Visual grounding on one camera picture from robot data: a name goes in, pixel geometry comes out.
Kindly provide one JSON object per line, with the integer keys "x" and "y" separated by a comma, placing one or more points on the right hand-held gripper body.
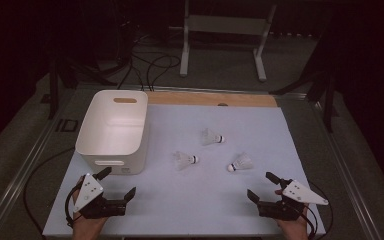
{"x": 300, "y": 194}

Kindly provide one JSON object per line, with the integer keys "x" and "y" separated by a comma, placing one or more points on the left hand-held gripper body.
{"x": 91, "y": 195}

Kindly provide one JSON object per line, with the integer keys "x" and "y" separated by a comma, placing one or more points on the white shuttlecock with blue band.
{"x": 183, "y": 160}
{"x": 241, "y": 162}
{"x": 210, "y": 137}

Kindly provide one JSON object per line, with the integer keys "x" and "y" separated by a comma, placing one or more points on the white plastic storage bin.
{"x": 113, "y": 133}

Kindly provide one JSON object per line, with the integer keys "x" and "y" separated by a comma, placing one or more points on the person's left hand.
{"x": 88, "y": 228}

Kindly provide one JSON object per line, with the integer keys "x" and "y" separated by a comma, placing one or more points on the person's right hand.
{"x": 295, "y": 230}

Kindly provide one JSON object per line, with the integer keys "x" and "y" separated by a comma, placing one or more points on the black stand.
{"x": 328, "y": 106}
{"x": 53, "y": 93}

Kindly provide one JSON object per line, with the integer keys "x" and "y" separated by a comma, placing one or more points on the white metal stand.
{"x": 226, "y": 25}

